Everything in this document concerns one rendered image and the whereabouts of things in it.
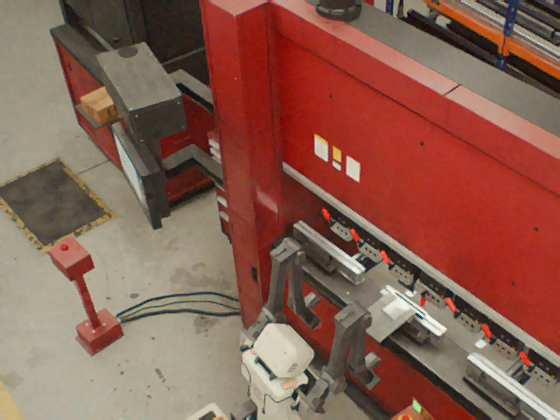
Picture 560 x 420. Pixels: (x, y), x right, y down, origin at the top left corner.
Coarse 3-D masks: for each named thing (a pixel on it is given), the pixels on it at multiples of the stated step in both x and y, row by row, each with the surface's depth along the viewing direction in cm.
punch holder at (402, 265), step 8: (392, 256) 355; (400, 256) 350; (400, 264) 353; (408, 264) 349; (392, 272) 362; (400, 272) 357; (416, 272) 355; (400, 280) 360; (408, 280) 355; (416, 280) 360
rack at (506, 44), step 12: (432, 0) 503; (516, 0) 444; (432, 12) 555; (444, 12) 497; (456, 12) 489; (516, 12) 451; (468, 24) 485; (480, 24) 477; (504, 24) 460; (492, 36) 473; (504, 36) 465; (504, 48) 469; (516, 48) 461; (504, 60) 474; (528, 60) 458; (540, 60) 451; (504, 72) 482; (552, 72) 447
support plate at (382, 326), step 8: (384, 296) 376; (392, 296) 376; (376, 304) 373; (376, 312) 369; (408, 312) 369; (376, 320) 366; (384, 320) 366; (400, 320) 366; (368, 328) 362; (376, 328) 363; (384, 328) 363; (392, 328) 363; (376, 336) 359; (384, 336) 359
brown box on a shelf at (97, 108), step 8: (104, 88) 481; (88, 96) 475; (96, 96) 475; (104, 96) 474; (80, 104) 487; (88, 104) 470; (96, 104) 469; (104, 104) 469; (112, 104) 470; (88, 112) 476; (96, 112) 468; (104, 112) 469; (112, 112) 473; (88, 120) 476; (96, 120) 474; (104, 120) 472; (112, 120) 476; (96, 128) 471
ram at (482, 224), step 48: (288, 48) 330; (288, 96) 350; (336, 96) 323; (384, 96) 299; (288, 144) 372; (336, 144) 341; (384, 144) 315; (432, 144) 293; (336, 192) 362; (384, 192) 333; (432, 192) 308; (480, 192) 287; (528, 192) 268; (384, 240) 353; (432, 240) 325; (480, 240) 301; (528, 240) 281; (480, 288) 318; (528, 288) 295
